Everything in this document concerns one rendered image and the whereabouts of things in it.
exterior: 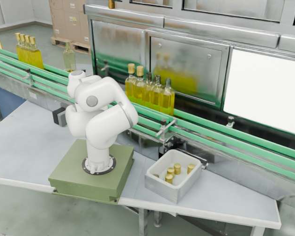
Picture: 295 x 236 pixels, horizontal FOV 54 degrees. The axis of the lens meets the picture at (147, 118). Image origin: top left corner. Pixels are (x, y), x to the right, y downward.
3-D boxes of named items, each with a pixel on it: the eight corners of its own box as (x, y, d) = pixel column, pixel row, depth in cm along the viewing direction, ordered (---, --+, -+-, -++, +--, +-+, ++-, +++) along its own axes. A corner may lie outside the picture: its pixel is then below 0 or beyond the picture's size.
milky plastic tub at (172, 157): (201, 175, 138) (203, 161, 133) (176, 204, 122) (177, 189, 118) (170, 161, 146) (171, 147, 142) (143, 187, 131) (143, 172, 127)
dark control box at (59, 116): (72, 121, 179) (70, 110, 175) (62, 127, 174) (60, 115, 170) (63, 118, 184) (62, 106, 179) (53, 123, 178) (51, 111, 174)
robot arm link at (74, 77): (90, 81, 114) (66, 87, 112) (95, 103, 120) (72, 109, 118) (83, 66, 126) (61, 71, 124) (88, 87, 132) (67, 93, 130)
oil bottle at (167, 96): (173, 123, 154) (175, 86, 143) (167, 128, 150) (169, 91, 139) (164, 120, 157) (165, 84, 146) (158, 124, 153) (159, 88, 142)
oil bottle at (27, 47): (40, 73, 213) (33, 35, 198) (34, 76, 209) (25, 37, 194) (36, 71, 216) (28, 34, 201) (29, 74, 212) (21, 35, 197)
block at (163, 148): (174, 145, 148) (175, 134, 144) (164, 155, 141) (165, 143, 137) (168, 143, 149) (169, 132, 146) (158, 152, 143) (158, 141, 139)
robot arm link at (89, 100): (91, 128, 106) (127, 109, 109) (101, 148, 87) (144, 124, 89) (70, 89, 100) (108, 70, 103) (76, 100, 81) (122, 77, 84)
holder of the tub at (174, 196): (205, 170, 141) (207, 157, 137) (176, 204, 123) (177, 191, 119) (176, 157, 150) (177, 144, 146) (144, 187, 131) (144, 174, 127)
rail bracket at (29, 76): (35, 87, 193) (31, 69, 186) (25, 91, 188) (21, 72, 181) (32, 86, 195) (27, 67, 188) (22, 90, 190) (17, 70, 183)
